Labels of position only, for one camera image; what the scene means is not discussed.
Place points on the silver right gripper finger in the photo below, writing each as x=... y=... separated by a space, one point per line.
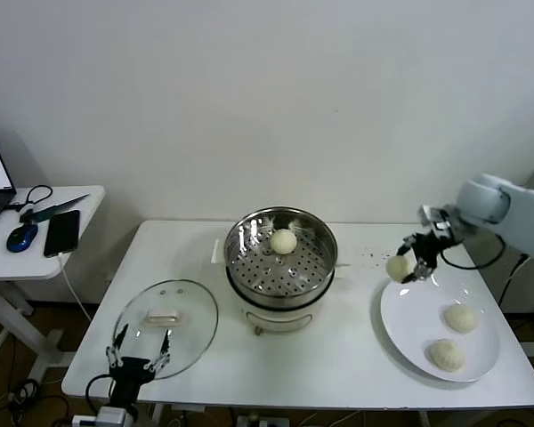
x=420 y=271
x=408 y=242

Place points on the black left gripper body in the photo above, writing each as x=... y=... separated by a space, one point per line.
x=129 y=378

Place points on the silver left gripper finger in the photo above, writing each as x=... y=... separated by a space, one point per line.
x=115 y=353
x=164 y=356

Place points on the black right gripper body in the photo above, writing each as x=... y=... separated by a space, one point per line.
x=434 y=249

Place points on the white steamed baozi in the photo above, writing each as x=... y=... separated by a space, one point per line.
x=398 y=268
x=283 y=241
x=447 y=354
x=460 y=318

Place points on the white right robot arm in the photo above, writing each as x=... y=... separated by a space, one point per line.
x=529 y=213

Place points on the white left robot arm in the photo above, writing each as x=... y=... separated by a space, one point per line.
x=113 y=419

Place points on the stainless steel steamer basket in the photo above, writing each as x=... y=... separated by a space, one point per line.
x=313 y=267

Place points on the white oval plate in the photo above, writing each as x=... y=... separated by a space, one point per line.
x=405 y=320

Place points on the white electric cooker pot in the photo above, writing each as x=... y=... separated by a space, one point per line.
x=278 y=318

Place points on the white side table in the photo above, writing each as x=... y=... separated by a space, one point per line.
x=22 y=264

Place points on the black smartphone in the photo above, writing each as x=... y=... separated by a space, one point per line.
x=62 y=232

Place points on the blue computer mouse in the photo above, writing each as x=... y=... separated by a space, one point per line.
x=21 y=238

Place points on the green black knife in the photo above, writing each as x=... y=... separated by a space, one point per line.
x=53 y=209

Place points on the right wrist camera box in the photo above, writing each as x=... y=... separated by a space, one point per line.
x=434 y=219

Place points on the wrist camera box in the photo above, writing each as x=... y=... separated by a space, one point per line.
x=434 y=219
x=83 y=421

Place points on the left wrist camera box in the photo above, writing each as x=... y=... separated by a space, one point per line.
x=83 y=421

